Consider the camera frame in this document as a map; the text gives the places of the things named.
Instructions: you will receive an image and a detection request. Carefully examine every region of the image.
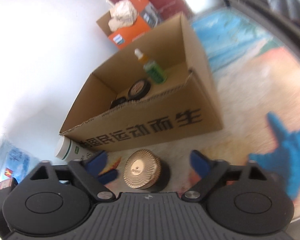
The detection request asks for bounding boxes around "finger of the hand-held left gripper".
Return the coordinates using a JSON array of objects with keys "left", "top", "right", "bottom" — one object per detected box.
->
[{"left": 97, "top": 169, "right": 118, "bottom": 185}]

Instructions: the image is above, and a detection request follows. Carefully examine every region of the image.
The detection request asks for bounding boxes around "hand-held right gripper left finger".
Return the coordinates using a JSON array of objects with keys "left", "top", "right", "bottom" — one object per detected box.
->
[{"left": 27, "top": 151, "right": 116, "bottom": 202}]

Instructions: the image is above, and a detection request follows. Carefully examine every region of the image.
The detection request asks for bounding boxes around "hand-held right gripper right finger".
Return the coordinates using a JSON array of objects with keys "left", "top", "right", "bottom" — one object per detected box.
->
[{"left": 184, "top": 150, "right": 278, "bottom": 202}]

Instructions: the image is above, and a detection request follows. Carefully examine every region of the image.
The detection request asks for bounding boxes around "white pill bottle green label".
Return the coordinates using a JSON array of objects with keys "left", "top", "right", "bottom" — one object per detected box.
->
[{"left": 54, "top": 137, "right": 97, "bottom": 162}]

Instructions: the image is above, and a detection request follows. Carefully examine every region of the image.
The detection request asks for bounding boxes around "gold ribbed lid jar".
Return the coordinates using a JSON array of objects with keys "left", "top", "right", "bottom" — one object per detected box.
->
[{"left": 123, "top": 149, "right": 171, "bottom": 190}]

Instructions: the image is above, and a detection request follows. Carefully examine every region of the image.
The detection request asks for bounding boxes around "brown cardboard box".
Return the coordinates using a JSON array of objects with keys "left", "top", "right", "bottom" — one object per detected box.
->
[{"left": 59, "top": 12, "right": 224, "bottom": 153}]

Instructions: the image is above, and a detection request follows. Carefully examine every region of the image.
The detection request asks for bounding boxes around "black oval key fob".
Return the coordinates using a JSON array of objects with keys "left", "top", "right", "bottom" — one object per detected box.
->
[{"left": 109, "top": 97, "right": 127, "bottom": 110}]

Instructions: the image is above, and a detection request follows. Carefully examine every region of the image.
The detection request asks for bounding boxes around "black tape roll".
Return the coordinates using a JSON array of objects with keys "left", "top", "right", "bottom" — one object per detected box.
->
[{"left": 128, "top": 78, "right": 152, "bottom": 100}]

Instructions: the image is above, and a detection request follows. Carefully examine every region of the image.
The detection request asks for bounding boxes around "green dropper bottle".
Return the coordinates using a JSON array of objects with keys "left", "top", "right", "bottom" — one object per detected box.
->
[{"left": 134, "top": 49, "right": 168, "bottom": 85}]

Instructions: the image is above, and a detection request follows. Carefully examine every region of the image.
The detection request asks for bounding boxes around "beach printed floor mat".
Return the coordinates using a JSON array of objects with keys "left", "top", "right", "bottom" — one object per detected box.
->
[{"left": 97, "top": 8, "right": 300, "bottom": 228}]

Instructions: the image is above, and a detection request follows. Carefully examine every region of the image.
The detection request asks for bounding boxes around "orange appliance box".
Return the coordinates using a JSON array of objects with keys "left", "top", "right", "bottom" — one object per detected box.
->
[{"left": 96, "top": 0, "right": 163, "bottom": 50}]

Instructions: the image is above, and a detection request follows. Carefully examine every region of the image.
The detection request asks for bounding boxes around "beige cloth hat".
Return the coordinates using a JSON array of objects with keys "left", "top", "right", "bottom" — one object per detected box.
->
[{"left": 108, "top": 0, "right": 138, "bottom": 32}]

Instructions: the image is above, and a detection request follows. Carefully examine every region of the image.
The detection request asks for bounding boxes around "red wooden door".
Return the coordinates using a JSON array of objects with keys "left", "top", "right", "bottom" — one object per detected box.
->
[{"left": 94, "top": 0, "right": 193, "bottom": 22}]

